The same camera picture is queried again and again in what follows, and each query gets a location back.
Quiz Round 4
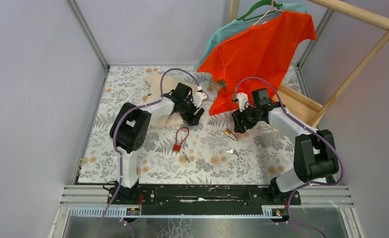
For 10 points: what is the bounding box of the brass padlock with keys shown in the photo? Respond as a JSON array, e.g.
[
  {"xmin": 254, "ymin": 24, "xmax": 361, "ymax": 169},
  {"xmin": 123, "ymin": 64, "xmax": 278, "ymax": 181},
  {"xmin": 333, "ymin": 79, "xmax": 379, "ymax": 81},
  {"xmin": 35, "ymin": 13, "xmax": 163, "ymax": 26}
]
[{"xmin": 224, "ymin": 129, "xmax": 238, "ymax": 141}]

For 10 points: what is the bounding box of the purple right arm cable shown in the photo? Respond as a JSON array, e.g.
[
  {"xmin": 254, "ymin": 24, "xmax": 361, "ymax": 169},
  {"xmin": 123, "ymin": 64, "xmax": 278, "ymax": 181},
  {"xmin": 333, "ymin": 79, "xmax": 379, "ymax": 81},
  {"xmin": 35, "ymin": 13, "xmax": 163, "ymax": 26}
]
[{"xmin": 232, "ymin": 76, "xmax": 346, "ymax": 191}]

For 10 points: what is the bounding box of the pink clothes hanger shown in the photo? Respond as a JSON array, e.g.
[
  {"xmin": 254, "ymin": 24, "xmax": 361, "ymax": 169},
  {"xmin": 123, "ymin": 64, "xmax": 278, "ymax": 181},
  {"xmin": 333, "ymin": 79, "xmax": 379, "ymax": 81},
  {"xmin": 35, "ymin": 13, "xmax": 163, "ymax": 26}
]
[{"xmin": 253, "ymin": 0, "xmax": 283, "ymax": 26}]

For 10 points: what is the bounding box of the beige folded cloth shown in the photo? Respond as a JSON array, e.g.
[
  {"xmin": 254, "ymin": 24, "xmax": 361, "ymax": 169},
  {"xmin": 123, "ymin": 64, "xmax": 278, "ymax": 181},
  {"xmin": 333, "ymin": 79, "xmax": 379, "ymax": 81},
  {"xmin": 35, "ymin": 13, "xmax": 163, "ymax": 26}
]
[{"xmin": 144, "ymin": 73, "xmax": 202, "ymax": 129}]

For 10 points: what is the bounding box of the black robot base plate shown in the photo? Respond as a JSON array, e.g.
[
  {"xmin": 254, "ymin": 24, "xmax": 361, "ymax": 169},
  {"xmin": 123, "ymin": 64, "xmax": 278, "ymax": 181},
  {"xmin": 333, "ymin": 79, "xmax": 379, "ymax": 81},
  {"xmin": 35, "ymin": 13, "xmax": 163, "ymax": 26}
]
[{"xmin": 103, "ymin": 181, "xmax": 301, "ymax": 210}]

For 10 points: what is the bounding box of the green clothes hanger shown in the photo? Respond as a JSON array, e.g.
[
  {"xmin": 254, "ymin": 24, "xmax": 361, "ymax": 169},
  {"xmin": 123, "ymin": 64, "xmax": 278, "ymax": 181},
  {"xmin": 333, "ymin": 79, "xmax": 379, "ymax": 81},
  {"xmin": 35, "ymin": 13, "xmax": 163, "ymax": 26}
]
[{"xmin": 236, "ymin": 0, "xmax": 283, "ymax": 21}]

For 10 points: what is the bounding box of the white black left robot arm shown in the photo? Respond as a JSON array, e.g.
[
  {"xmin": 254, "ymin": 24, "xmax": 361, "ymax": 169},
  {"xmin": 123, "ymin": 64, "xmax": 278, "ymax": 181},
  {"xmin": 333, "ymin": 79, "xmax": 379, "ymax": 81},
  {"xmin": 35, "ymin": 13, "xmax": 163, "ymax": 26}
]
[{"xmin": 110, "ymin": 83, "xmax": 208, "ymax": 204}]

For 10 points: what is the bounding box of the red cable lock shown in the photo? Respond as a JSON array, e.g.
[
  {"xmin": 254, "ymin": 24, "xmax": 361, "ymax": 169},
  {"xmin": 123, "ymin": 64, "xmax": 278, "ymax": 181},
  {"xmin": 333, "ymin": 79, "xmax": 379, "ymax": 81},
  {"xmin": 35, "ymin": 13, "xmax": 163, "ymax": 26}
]
[{"xmin": 172, "ymin": 127, "xmax": 190, "ymax": 153}]

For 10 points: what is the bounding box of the floral patterned table mat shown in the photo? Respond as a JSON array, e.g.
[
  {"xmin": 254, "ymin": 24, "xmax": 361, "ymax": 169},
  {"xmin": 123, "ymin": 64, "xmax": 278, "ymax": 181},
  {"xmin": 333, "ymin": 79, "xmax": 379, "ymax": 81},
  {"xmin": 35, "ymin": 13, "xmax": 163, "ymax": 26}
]
[{"xmin": 77, "ymin": 66, "xmax": 294, "ymax": 184}]

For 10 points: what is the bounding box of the white slotted cable duct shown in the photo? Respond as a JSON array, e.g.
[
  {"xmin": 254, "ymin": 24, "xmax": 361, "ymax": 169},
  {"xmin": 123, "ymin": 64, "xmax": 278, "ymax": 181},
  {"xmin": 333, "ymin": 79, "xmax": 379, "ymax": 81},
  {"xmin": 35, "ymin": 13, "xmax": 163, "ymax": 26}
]
[{"xmin": 67, "ymin": 205, "xmax": 290, "ymax": 219}]

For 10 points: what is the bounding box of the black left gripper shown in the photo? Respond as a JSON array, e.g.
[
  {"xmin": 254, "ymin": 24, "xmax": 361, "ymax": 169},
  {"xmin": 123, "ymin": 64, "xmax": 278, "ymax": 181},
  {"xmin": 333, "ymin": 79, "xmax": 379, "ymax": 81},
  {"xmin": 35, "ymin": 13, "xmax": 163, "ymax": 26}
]
[{"xmin": 178, "ymin": 95, "xmax": 203, "ymax": 126}]

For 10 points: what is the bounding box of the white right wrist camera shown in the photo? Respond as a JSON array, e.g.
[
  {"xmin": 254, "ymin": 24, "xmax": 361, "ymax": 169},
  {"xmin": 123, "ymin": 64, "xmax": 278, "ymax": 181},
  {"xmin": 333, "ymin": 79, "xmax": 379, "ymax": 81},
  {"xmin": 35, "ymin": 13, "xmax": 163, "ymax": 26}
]
[{"xmin": 235, "ymin": 93, "xmax": 250, "ymax": 112}]

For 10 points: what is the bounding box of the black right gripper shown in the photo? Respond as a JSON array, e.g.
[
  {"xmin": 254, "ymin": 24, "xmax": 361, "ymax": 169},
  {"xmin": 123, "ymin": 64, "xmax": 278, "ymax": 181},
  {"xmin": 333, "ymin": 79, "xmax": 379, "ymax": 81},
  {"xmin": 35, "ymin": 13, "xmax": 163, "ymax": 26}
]
[{"xmin": 231, "ymin": 103, "xmax": 262, "ymax": 134}]

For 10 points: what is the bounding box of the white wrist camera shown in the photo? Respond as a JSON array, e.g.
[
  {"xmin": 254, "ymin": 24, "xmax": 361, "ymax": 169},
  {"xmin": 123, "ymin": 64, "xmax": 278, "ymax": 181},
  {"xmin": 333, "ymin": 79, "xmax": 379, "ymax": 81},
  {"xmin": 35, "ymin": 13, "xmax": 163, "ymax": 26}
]
[
  {"xmin": 235, "ymin": 93, "xmax": 250, "ymax": 112},
  {"xmin": 192, "ymin": 86, "xmax": 209, "ymax": 108}
]

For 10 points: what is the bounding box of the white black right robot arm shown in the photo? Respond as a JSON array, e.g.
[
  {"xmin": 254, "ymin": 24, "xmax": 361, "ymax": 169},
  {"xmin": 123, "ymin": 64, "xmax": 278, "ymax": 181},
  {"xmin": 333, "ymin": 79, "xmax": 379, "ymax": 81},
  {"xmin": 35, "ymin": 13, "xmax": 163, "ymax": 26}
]
[{"xmin": 231, "ymin": 88, "xmax": 339, "ymax": 204}]

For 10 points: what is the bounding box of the orange t-shirt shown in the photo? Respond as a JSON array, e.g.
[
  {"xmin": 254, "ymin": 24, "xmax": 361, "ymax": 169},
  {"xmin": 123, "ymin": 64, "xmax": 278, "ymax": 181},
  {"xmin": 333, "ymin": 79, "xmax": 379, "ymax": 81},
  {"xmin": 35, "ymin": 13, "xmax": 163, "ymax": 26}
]
[{"xmin": 198, "ymin": 10, "xmax": 317, "ymax": 116}]

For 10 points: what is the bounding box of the teal t-shirt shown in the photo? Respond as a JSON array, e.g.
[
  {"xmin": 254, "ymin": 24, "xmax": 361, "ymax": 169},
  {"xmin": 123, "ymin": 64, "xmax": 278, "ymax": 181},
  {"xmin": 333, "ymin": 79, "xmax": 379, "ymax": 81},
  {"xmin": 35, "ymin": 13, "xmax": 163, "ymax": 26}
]
[{"xmin": 196, "ymin": 3, "xmax": 308, "ymax": 69}]

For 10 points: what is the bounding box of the wooden clothes rack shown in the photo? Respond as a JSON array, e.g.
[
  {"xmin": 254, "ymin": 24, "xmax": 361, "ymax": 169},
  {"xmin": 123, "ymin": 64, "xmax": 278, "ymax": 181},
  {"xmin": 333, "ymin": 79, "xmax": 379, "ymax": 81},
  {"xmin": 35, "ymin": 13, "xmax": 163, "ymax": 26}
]
[{"xmin": 209, "ymin": 0, "xmax": 389, "ymax": 136}]

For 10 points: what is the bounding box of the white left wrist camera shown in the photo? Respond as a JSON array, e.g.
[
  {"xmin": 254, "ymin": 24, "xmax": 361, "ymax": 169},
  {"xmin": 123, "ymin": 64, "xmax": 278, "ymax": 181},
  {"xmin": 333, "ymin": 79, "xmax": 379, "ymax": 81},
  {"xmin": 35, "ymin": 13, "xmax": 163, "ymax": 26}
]
[{"xmin": 192, "ymin": 86, "xmax": 209, "ymax": 108}]

